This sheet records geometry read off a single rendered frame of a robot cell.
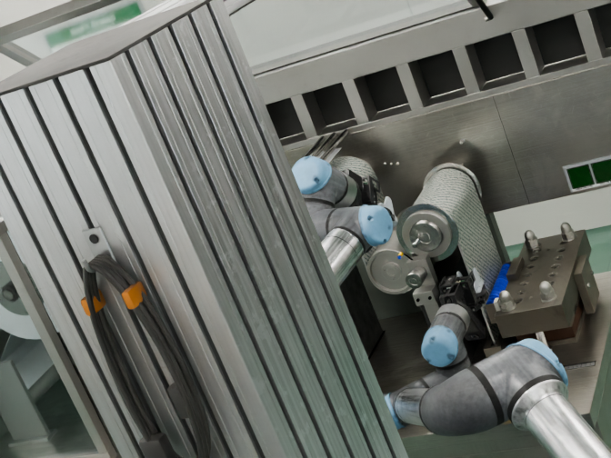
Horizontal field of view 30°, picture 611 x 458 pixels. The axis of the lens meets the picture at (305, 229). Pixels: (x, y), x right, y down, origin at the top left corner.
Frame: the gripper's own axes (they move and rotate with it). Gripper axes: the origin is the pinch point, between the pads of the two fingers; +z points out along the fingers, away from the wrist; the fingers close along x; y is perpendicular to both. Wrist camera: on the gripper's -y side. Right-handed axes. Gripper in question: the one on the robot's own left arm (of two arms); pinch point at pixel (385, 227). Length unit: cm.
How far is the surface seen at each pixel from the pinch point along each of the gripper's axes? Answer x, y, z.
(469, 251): -8.4, -0.3, 28.4
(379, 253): 10.9, 0.9, 19.8
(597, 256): 24, 66, 287
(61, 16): 64, 58, -32
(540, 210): 48, 94, 289
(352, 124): 21, 41, 32
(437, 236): -5.1, 1.2, 17.5
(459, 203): -8.2, 11.0, 25.8
